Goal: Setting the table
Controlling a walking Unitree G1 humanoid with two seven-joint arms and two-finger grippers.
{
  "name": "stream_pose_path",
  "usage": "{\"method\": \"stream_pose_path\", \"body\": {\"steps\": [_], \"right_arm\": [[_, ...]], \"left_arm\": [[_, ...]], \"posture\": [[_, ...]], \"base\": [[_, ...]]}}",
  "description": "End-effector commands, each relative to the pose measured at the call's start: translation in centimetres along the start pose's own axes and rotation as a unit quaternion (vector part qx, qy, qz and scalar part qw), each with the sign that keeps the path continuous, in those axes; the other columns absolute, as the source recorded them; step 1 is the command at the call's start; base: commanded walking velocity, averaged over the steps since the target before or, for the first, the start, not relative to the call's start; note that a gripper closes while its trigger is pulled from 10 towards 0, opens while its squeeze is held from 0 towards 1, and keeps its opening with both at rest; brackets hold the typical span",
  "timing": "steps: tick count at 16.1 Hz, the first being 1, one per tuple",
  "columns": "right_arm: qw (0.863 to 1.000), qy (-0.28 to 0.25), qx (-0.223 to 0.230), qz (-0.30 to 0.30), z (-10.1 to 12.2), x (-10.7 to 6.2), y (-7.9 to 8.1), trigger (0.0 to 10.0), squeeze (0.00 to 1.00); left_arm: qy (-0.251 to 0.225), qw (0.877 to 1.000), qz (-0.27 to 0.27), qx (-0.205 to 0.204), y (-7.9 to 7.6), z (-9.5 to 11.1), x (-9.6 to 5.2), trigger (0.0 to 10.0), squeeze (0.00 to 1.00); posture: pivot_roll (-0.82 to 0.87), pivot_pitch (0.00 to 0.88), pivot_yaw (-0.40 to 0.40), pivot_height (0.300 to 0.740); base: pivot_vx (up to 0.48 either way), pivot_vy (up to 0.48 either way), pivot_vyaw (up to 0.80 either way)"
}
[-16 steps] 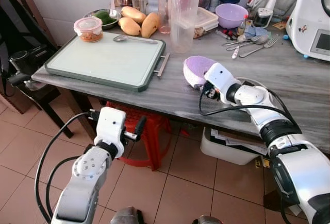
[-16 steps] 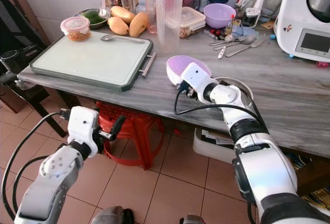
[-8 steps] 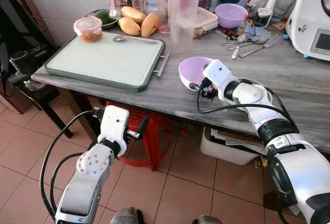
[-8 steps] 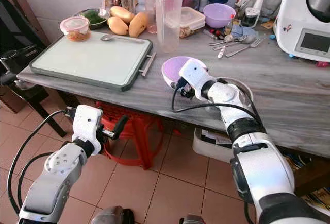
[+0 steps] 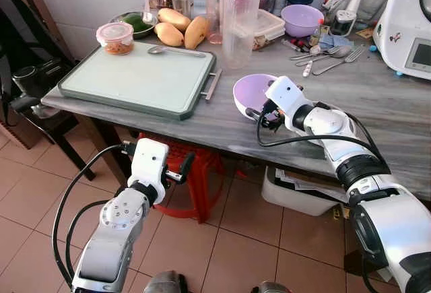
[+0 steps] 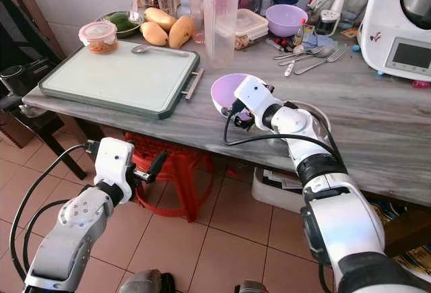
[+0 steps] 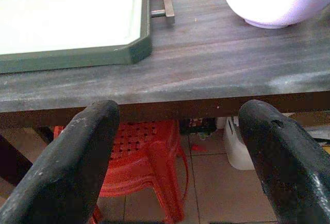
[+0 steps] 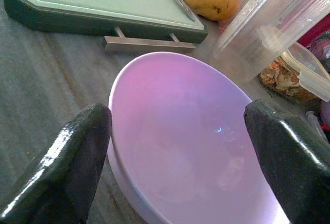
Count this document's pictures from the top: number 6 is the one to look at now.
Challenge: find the pink plastic bottle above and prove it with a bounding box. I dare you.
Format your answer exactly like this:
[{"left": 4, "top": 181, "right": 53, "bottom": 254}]
[{"left": 188, "top": 0, "right": 209, "bottom": 44}]

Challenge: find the pink lidded food container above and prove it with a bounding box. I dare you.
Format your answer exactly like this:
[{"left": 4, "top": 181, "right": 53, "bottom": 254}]
[{"left": 78, "top": 20, "right": 118, "bottom": 55}]

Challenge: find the clear plastic lunch box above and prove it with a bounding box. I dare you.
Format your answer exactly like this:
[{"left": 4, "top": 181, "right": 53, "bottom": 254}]
[{"left": 234, "top": 8, "right": 269, "bottom": 51}]

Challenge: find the green plate with green fruit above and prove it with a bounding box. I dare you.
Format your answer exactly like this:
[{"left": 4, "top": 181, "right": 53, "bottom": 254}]
[{"left": 97, "top": 11, "right": 146, "bottom": 38}]

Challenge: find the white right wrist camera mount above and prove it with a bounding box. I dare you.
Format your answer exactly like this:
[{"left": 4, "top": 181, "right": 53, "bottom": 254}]
[{"left": 234, "top": 75, "right": 275, "bottom": 115}]

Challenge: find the metal fork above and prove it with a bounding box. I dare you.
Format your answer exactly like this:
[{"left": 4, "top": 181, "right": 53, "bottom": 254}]
[
  {"left": 294, "top": 46, "right": 348, "bottom": 75},
  {"left": 272, "top": 45, "right": 325, "bottom": 61}
]

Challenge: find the robot left leg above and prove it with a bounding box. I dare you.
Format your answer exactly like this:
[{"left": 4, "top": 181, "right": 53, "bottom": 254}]
[{"left": 117, "top": 269, "right": 173, "bottom": 293}]

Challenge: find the purple plastic bowl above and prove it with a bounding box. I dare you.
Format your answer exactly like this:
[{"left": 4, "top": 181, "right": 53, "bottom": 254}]
[
  {"left": 210, "top": 73, "right": 251, "bottom": 118},
  {"left": 265, "top": 4, "right": 309, "bottom": 38}
]

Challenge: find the dark wooden chair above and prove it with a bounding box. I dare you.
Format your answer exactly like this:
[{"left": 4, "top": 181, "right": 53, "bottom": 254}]
[{"left": 0, "top": 0, "right": 72, "bottom": 167}]

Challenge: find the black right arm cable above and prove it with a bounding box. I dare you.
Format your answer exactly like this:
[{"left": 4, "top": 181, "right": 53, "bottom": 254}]
[{"left": 224, "top": 103, "right": 345, "bottom": 167}]

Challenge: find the robot right leg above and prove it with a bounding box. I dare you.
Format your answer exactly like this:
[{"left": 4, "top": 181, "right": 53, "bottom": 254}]
[{"left": 234, "top": 279, "right": 271, "bottom": 293}]

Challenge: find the robot leg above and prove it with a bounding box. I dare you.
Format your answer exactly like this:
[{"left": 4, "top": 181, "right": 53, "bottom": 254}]
[
  {"left": 234, "top": 279, "right": 271, "bottom": 293},
  {"left": 117, "top": 269, "right": 173, "bottom": 293}
]

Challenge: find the white kitchen food processor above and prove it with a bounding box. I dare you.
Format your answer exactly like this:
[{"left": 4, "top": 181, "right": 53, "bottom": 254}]
[{"left": 358, "top": 0, "right": 431, "bottom": 82}]

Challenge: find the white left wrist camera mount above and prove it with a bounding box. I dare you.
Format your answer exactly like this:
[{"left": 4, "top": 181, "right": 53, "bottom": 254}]
[{"left": 94, "top": 137, "right": 136, "bottom": 203}]

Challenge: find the clear bottle with orange cap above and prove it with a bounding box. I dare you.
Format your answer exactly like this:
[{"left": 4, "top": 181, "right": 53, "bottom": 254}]
[{"left": 202, "top": 0, "right": 240, "bottom": 69}]

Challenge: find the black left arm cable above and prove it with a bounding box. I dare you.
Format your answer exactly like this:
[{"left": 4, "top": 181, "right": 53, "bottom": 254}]
[{"left": 9, "top": 142, "right": 103, "bottom": 282}]

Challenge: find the large metal spoon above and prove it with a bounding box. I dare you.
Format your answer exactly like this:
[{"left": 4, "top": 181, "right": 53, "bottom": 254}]
[{"left": 277, "top": 45, "right": 336, "bottom": 67}]

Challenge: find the red plastic stool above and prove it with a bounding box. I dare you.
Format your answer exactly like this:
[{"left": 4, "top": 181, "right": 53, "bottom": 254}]
[{"left": 124, "top": 133, "right": 216, "bottom": 224}]

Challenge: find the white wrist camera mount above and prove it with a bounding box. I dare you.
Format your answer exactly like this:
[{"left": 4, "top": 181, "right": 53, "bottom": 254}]
[
  {"left": 94, "top": 137, "right": 136, "bottom": 203},
  {"left": 234, "top": 75, "right": 275, "bottom": 115}
]

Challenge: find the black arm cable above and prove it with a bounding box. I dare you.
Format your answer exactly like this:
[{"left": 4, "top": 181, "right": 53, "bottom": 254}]
[
  {"left": 224, "top": 103, "right": 345, "bottom": 167},
  {"left": 9, "top": 142, "right": 103, "bottom": 282}
]

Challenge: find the white plastic bin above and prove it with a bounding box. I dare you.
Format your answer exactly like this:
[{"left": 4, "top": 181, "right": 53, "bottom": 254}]
[{"left": 251, "top": 166, "right": 312, "bottom": 214}]

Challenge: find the green rimmed white tray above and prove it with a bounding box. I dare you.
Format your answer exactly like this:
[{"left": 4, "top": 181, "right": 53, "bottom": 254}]
[{"left": 38, "top": 41, "right": 205, "bottom": 120}]

